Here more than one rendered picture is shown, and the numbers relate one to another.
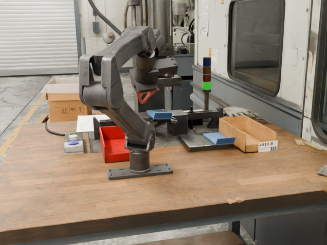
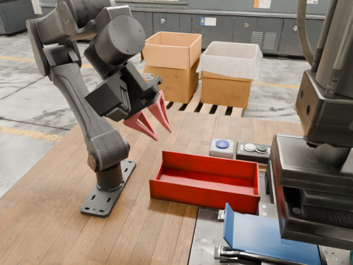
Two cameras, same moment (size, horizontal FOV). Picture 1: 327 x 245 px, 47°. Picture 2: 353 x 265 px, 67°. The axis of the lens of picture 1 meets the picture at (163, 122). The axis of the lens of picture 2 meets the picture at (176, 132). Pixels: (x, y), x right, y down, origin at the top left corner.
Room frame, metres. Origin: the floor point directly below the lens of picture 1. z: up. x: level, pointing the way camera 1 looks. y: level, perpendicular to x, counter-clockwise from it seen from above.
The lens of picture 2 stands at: (1.45, -0.31, 1.38)
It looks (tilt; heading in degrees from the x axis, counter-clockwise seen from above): 32 degrees down; 115
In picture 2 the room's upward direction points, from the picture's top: straight up
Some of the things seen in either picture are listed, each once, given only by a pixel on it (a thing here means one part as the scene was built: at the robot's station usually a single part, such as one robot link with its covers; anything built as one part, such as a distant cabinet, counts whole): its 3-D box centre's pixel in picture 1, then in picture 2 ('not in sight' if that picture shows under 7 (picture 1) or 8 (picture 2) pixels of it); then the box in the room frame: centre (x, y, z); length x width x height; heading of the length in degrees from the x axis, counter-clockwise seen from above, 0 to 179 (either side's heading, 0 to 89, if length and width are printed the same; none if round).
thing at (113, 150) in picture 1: (118, 142); (205, 180); (1.31, 0.17, 0.93); 0.25 x 0.12 x 0.06; 13
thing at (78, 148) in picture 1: (74, 150); (221, 152); (1.30, 0.33, 0.90); 0.07 x 0.07 x 0.06; 13
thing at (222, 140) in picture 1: (218, 135); not in sight; (1.35, -0.21, 0.93); 0.15 x 0.07 x 0.03; 14
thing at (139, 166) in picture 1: (139, 160); (108, 173); (1.09, 0.08, 0.94); 0.20 x 0.07 x 0.08; 103
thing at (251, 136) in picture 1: (246, 133); not in sight; (1.38, -0.32, 0.93); 0.25 x 0.13 x 0.08; 13
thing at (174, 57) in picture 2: not in sight; (172, 65); (0.21, 2.23, 0.43); 0.59 x 0.54 x 0.58; 99
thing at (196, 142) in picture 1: (204, 141); not in sight; (1.36, -0.16, 0.91); 0.17 x 0.16 x 0.02; 103
